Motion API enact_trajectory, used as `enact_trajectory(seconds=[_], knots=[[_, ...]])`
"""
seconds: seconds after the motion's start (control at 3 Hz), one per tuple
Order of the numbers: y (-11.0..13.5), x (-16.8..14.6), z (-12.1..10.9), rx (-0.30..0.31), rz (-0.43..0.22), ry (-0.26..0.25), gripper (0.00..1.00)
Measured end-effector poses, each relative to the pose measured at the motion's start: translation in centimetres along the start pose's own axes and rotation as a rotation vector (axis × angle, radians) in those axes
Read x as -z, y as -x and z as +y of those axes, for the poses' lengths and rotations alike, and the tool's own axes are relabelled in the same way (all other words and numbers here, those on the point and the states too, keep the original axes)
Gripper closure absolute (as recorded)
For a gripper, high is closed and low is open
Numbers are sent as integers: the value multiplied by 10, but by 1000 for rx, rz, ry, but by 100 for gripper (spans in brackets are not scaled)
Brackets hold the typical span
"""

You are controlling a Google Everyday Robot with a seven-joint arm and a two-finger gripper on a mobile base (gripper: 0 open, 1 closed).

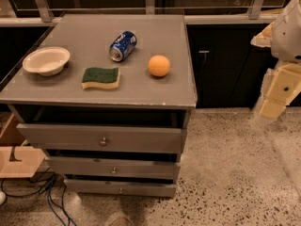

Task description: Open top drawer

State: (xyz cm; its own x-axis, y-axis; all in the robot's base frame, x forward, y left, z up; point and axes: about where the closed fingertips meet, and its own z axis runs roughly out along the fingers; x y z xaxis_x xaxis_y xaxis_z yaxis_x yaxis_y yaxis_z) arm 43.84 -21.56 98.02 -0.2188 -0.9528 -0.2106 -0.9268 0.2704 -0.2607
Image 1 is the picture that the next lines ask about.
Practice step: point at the grey middle drawer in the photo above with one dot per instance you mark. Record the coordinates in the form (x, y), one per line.
(114, 167)

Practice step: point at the green yellow sponge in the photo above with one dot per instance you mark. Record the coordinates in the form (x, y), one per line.
(100, 78)

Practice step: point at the dark low cabinet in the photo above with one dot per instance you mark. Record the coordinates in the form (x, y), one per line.
(228, 69)

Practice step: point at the grey drawer cabinet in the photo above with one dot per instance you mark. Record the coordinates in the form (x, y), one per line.
(141, 100)

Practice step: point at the light wooden box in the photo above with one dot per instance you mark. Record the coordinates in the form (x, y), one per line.
(17, 160)

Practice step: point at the metal glass railing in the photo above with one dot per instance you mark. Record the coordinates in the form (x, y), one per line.
(193, 11)

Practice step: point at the orange ball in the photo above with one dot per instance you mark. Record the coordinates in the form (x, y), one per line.
(159, 66)

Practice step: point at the blue soda can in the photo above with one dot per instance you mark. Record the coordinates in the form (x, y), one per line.
(122, 46)

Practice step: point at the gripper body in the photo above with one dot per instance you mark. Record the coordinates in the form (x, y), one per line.
(288, 37)

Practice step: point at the grey top drawer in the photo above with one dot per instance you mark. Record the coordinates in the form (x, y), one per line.
(104, 138)

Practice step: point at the grey bottom drawer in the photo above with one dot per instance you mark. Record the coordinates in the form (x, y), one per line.
(121, 188)

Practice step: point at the grey drawer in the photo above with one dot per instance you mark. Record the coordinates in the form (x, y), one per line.
(121, 188)
(104, 138)
(114, 167)

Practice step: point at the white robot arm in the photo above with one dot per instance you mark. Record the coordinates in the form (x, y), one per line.
(283, 35)

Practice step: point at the white bowl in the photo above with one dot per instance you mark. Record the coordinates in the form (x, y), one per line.
(46, 61)

